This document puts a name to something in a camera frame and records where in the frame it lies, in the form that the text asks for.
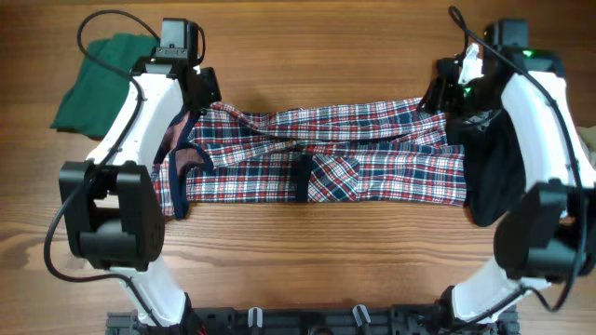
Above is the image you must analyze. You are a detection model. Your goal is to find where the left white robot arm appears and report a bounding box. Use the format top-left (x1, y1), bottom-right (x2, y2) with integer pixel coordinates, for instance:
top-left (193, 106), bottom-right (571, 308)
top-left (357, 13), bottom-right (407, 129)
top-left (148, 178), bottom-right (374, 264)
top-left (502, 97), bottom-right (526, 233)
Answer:
top-left (49, 58), bottom-right (221, 334)

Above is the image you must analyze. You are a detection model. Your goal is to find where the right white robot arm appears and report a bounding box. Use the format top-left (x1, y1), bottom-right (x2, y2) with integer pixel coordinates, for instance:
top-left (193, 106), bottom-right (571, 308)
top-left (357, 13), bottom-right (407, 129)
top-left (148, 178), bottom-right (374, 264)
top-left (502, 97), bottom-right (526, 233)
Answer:
top-left (423, 45), bottom-right (595, 331)

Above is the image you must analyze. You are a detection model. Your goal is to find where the beige crumpled garment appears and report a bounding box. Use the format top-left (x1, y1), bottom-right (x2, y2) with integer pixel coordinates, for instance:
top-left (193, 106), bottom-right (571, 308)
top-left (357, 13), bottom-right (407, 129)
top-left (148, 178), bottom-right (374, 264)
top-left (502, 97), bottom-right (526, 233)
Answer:
top-left (576, 126), bottom-right (596, 168)

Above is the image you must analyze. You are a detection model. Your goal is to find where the black garment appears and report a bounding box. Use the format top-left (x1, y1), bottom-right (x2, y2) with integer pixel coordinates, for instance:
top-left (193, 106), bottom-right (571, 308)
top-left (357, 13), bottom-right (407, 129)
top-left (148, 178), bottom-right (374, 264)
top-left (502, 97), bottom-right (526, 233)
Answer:
top-left (447, 111), bottom-right (525, 227)

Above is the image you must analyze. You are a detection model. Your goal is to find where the folded green cloth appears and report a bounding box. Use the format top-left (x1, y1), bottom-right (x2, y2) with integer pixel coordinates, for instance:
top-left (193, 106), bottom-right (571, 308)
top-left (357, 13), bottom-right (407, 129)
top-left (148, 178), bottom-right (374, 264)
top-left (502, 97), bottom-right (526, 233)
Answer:
top-left (50, 33), bottom-right (157, 140)

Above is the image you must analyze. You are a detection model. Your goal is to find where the plaid red navy shirt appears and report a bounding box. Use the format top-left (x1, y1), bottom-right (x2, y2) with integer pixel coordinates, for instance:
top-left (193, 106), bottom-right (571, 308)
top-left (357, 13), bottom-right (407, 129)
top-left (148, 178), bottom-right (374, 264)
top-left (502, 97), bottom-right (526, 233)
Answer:
top-left (152, 99), bottom-right (467, 219)

